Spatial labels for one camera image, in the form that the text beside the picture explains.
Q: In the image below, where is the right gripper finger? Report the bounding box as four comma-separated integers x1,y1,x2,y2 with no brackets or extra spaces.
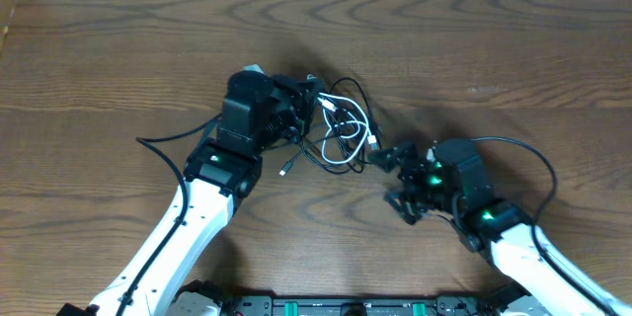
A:
368,142,418,173
383,192,425,224

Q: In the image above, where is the left camera black cable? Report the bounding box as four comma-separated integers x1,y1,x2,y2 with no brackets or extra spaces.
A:
114,113,223,316

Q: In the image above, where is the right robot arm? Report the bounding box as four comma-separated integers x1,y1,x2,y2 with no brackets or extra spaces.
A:
368,138,631,315

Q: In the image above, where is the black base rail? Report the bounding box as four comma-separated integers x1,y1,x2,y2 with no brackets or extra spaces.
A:
167,280,544,316

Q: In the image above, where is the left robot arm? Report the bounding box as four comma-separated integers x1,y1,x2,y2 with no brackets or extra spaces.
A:
59,65,324,316

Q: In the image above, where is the white cable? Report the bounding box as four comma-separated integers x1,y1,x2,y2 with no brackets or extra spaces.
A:
315,92,379,166

